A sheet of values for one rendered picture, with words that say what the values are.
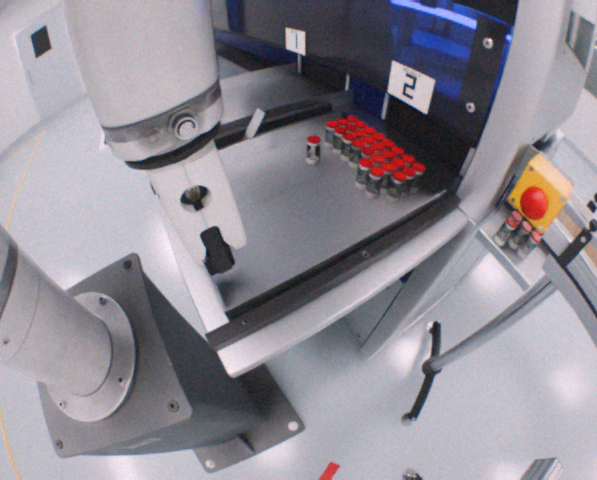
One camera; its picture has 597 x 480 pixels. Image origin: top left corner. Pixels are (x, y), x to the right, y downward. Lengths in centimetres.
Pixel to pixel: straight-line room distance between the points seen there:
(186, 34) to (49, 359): 29
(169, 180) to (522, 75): 37
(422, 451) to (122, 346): 116
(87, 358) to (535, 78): 59
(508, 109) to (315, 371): 109
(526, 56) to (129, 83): 37
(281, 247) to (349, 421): 93
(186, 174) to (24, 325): 20
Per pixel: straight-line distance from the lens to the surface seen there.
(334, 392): 118
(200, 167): 17
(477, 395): 142
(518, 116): 38
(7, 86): 619
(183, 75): 15
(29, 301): 28
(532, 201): 36
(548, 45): 37
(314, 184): 43
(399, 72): 47
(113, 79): 15
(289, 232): 36
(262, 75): 84
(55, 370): 32
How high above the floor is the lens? 117
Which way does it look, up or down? 53 degrees down
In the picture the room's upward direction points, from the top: 1 degrees counter-clockwise
